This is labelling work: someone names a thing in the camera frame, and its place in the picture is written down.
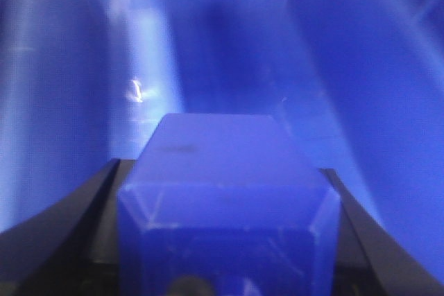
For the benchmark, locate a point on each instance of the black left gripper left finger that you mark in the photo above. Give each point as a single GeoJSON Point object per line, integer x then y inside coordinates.
{"type": "Point", "coordinates": [56, 233]}

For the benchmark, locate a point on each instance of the blue sorting bin interior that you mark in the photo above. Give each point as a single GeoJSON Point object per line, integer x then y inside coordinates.
{"type": "Point", "coordinates": [357, 83]}

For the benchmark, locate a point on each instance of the blue bottle-shaped part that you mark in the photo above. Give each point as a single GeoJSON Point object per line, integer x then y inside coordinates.
{"type": "Point", "coordinates": [228, 200]}

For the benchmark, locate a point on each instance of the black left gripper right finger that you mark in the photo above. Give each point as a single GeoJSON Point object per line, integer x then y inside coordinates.
{"type": "Point", "coordinates": [366, 249]}

